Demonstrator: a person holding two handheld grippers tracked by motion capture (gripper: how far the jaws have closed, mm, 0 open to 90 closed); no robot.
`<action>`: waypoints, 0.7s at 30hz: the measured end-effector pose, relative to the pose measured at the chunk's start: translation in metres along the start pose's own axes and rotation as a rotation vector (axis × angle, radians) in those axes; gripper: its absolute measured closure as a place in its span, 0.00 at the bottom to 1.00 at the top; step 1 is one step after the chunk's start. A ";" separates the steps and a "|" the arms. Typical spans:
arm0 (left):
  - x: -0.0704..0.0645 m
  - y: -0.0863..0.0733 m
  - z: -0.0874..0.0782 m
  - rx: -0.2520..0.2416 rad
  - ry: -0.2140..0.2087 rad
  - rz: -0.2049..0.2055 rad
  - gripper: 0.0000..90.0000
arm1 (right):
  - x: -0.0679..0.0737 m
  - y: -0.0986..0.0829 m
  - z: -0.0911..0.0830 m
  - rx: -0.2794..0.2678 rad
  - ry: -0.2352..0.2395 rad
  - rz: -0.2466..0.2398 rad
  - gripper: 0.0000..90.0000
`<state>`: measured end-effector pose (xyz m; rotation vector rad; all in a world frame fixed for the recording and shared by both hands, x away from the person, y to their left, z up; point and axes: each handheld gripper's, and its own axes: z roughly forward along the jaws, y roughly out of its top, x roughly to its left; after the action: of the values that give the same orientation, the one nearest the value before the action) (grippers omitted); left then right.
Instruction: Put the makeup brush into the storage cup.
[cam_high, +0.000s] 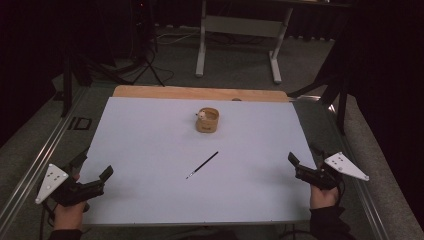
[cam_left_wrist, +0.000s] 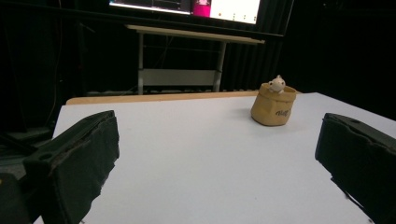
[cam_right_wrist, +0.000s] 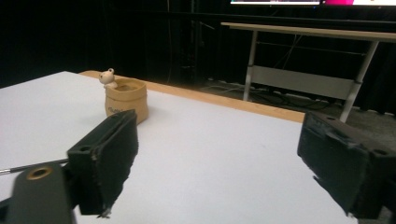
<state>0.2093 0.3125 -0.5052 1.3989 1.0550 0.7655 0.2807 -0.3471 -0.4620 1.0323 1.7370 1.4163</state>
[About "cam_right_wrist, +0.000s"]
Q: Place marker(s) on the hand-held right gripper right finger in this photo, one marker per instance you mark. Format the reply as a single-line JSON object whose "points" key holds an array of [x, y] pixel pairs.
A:
{"points": [[339, 161]]}

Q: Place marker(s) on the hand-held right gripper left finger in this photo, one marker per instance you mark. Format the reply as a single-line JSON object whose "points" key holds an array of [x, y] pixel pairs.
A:
{"points": [[102, 165]]}

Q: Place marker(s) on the tan bear pen holder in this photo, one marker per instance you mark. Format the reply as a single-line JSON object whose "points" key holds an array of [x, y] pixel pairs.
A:
{"points": [[126, 99]]}

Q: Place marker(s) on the black pen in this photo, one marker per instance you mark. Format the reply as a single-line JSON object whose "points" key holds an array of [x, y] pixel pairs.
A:
{"points": [[31, 166]]}

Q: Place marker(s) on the white-legged desk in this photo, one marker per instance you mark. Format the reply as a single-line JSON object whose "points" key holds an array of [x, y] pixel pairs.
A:
{"points": [[308, 62]]}

